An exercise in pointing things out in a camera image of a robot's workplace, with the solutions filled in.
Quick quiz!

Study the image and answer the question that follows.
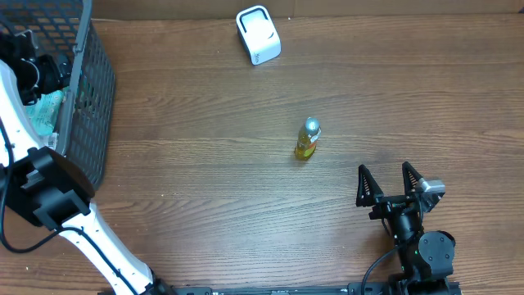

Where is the yellow liquid bottle grey cap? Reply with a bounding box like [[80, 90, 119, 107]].
[[294, 117, 321, 161]]

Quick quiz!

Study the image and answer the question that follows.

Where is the mint green snack packet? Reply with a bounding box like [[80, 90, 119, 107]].
[[25, 90, 65, 136]]

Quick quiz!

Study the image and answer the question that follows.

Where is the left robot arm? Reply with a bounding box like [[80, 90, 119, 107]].
[[1, 30, 174, 294]]

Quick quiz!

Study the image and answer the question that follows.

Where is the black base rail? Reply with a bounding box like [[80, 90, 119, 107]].
[[97, 280, 463, 295]]

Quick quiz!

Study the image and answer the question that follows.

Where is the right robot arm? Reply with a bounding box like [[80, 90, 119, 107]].
[[355, 161, 461, 295]]

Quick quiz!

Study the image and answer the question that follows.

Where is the dark grey mesh basket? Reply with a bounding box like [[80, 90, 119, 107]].
[[1, 0, 115, 188]]

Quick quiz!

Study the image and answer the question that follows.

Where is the white barcode scanner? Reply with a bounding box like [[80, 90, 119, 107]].
[[236, 5, 282, 66]]

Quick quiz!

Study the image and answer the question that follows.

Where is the brown printed snack pouch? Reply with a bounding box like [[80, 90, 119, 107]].
[[42, 133, 59, 150]]

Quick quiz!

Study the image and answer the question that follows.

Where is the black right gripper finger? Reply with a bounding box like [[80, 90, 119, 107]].
[[355, 164, 384, 207], [402, 161, 424, 195]]

